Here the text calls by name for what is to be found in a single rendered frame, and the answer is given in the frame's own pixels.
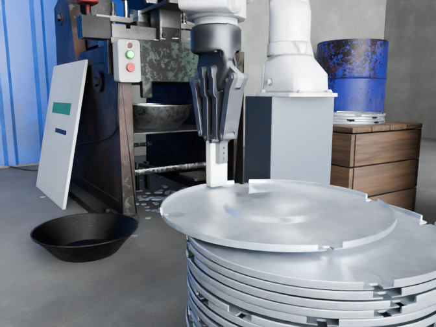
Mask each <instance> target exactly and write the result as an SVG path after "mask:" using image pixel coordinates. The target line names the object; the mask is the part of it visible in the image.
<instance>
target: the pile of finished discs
mask: <svg viewBox="0 0 436 327"><path fill-rule="evenodd" d="M385 115H386V113H383V114H382V113H381V112H355V111H337V112H334V113H333V124H337V125H373V124H382V123H385Z"/></svg>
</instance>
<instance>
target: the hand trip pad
mask: <svg viewBox="0 0 436 327"><path fill-rule="evenodd" d="M98 3H99V0H76V4H78V5H84V6H85V12H89V13H90V7H91V6H95V5H96V4H98Z"/></svg>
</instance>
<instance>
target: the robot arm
mask: <svg viewBox="0 0 436 327"><path fill-rule="evenodd" d="M253 1H254V0H178V7H179V9H181V11H183V12H184V13H185V15H186V20H187V21H188V22H191V23H194V24H195V26H194V27H192V28H191V30H190V38H191V52H192V53H193V54H196V55H198V56H199V61H198V64H197V71H198V72H197V74H196V75H195V76H189V84H190V86H191V90H192V94H193V104H194V109H195V119H196V124H197V133H198V135H199V136H202V137H203V138H204V141H205V142H206V185H207V186H210V187H215V186H223V185H227V161H228V157H227V156H228V155H227V154H228V142H229V141H230V140H231V139H236V138H237V131H238V126H239V118H240V113H241V105H242V100H243V92H244V89H245V86H246V83H247V80H248V74H247V73H241V72H240V71H239V70H238V69H237V62H236V57H235V55H236V54H238V53H240V52H241V29H240V27H238V26H237V24H238V23H241V22H244V21H245V19H246V5H248V4H250V3H252V2H253ZM310 34H311V9H310V6H309V0H269V44H267V57H268V59H267V60H266V62H265V63H264V65H263V69H262V76H261V88H260V93H256V96H267V97H337V93H332V90H328V74H327V73H326V72H325V71H324V70H323V68H322V67H321V66H320V65H319V64H318V63H317V61H316V60H315V59H314V55H313V50H312V46H311V42H310ZM223 90H224V91H223Z"/></svg>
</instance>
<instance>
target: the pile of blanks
mask: <svg viewBox="0 0 436 327"><path fill-rule="evenodd" d="M186 237H187V244H186V256H187V259H188V276H187V285H188V303H187V306H186V324H187V327H436V278H434V279H432V280H428V281H426V282H422V283H419V284H414V285H408V286H404V287H395V288H389V289H381V288H380V287H379V286H378V285H372V287H373V288H374V289H373V290H336V289H318V288H312V287H301V286H296V285H288V284H281V283H278V282H272V281H268V280H264V279H261V278H256V277H253V276H249V275H246V274H243V273H240V272H237V271H234V270H232V269H229V268H226V267H224V266H222V265H219V264H218V263H215V262H214V261H212V260H210V259H208V258H207V257H206V256H204V255H202V254H201V253H200V252H199V251H198V250H197V249H196V248H195V247H194V246H193V245H192V244H191V243H190V241H189V239H188V236H187V235H186Z"/></svg>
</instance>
